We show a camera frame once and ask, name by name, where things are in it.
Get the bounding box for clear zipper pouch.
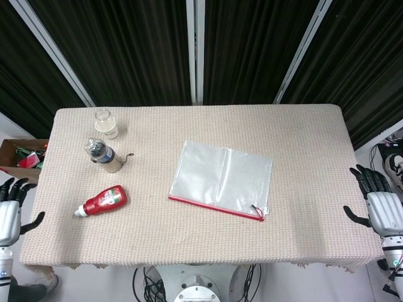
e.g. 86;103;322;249
168;140;275;221

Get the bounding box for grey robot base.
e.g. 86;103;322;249
155;263;244;302

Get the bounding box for black white sneaker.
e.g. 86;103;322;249
383;153;403;194

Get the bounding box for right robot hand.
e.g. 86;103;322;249
343;164;403;238

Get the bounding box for red ketchup bottle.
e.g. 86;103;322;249
74;184;128;218

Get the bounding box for black floor cable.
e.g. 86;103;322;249
366;138;403;177

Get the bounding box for black cable bundle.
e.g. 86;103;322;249
132;266;167;302

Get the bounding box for cardboard box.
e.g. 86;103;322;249
0;138;50;185

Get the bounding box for clear glass jar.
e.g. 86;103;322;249
94;107;115;132

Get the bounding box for beige waffle tablecloth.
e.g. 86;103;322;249
19;104;383;274

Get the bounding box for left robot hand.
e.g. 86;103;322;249
0;177;46;247

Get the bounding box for clear bottle blue label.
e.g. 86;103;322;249
84;137;115;164

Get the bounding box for white frame post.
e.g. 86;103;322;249
8;0;96;108
185;0;206;106
272;0;335;105

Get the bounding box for dark red elongated object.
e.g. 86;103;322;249
250;204;265;221

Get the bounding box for black curtain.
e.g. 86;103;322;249
0;0;403;152

